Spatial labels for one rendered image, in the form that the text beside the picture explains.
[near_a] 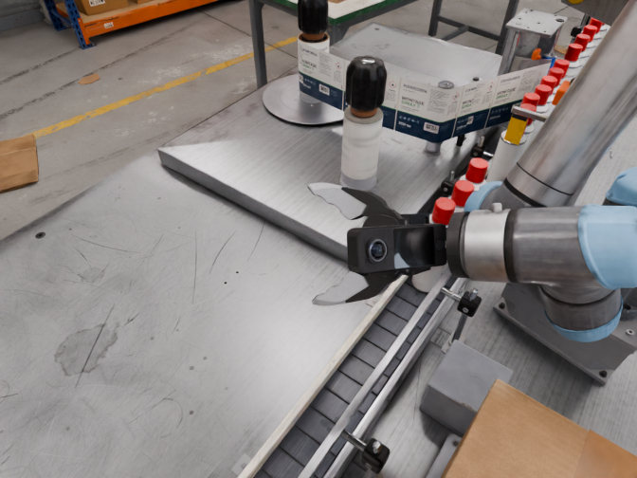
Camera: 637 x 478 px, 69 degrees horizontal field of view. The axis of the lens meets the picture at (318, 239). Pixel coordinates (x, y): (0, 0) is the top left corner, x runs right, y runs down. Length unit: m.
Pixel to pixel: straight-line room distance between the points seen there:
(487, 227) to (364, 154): 0.59
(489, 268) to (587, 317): 0.12
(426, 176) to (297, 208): 0.33
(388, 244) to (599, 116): 0.27
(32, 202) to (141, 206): 1.66
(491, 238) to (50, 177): 2.69
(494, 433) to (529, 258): 0.18
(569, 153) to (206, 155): 0.90
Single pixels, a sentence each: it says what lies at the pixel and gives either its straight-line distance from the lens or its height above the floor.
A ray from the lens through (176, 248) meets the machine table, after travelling 1.07.
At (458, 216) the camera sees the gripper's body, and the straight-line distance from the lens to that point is 0.50.
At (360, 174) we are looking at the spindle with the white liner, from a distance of 1.07.
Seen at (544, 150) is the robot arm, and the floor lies 1.27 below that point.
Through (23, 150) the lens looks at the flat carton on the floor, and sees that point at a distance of 3.26.
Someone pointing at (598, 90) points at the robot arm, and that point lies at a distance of 0.58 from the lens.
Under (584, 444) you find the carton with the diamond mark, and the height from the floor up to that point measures 1.12.
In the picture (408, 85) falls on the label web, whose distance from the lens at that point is 1.18.
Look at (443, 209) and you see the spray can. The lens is 0.76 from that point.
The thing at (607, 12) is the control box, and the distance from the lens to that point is 0.94.
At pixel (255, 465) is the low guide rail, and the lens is 0.70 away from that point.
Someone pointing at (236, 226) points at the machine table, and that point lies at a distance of 1.09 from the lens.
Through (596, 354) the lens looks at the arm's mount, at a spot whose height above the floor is 0.89.
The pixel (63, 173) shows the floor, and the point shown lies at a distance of 2.96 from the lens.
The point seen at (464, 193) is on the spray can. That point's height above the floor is 1.08.
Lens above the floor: 1.58
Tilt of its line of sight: 46 degrees down
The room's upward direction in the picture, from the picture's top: straight up
